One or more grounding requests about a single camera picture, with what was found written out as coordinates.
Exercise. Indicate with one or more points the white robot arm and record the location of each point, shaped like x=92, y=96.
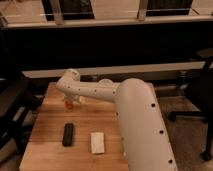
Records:
x=145, y=138

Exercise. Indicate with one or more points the clear plastic cup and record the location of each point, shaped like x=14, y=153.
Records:
x=108, y=81

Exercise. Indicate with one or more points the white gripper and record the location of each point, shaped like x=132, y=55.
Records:
x=81, y=100

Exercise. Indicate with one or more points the red pepper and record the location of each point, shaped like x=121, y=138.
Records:
x=69, y=105

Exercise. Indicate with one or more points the black office chair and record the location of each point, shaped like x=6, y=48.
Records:
x=200, y=93

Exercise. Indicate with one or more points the dark chair at left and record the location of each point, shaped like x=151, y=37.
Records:
x=15, y=102

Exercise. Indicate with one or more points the white rectangular box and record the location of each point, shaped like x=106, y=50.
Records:
x=97, y=143

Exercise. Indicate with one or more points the black remote control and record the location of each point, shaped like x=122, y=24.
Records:
x=68, y=134

